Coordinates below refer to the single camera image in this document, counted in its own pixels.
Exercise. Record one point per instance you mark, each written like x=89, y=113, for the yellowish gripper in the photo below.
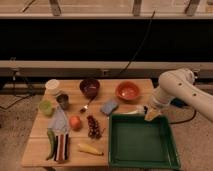
x=151, y=114

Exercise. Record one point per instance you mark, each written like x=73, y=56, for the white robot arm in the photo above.
x=179, y=84

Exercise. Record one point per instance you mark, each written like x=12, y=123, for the orange red bowl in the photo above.
x=127, y=90

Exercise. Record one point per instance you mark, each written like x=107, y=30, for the dark maroon bowl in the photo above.
x=89, y=87

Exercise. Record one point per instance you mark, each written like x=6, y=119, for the white bottle with black cap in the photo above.
x=140, y=109

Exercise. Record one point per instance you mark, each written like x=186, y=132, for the green plastic tray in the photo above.
x=136, y=143

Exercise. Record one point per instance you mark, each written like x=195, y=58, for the blue sponge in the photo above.
x=109, y=107

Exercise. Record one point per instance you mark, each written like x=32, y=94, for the dark red grape bunch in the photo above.
x=94, y=128

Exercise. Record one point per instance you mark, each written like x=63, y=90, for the metal spoon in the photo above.
x=85, y=107

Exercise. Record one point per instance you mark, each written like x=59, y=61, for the yellow corn cob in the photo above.
x=82, y=147

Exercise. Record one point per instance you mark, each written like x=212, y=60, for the wooden table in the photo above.
x=38, y=145

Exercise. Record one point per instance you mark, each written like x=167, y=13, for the grey metal cup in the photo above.
x=63, y=101

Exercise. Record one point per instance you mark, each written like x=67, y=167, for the light blue cloth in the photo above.
x=59, y=121

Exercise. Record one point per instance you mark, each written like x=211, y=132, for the green chili pepper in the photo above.
x=52, y=141

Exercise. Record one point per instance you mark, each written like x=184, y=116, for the white cup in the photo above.
x=52, y=86

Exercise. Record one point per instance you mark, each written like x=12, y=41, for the light green cup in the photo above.
x=45, y=107

